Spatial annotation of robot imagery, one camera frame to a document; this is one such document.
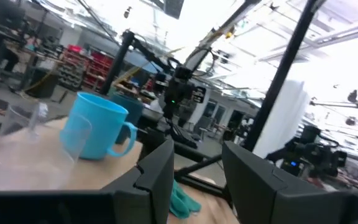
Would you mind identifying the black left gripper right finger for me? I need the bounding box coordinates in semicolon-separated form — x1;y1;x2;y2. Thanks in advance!
222;141;348;224

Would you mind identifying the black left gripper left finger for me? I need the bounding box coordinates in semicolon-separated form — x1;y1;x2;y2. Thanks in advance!
101;139;176;224

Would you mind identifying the blue plastic mug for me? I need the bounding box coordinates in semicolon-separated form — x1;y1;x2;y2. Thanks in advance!
59;91;139;161

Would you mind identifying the clear plastic cup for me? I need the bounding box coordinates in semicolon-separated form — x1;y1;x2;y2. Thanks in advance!
0;101;93;192

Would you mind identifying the teal cloth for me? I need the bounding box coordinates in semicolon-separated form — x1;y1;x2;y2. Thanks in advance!
168;179;203;220

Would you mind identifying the dark teal cup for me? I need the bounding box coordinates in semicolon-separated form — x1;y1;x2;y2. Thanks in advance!
109;92;144;146

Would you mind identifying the white column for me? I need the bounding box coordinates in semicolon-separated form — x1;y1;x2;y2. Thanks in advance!
252;79;311;159

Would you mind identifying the red storage bin rack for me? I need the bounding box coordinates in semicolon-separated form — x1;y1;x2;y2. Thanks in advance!
57;44;115;91

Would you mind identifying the black aluminium rig frame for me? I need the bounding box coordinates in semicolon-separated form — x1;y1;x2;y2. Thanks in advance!
174;0;326;202

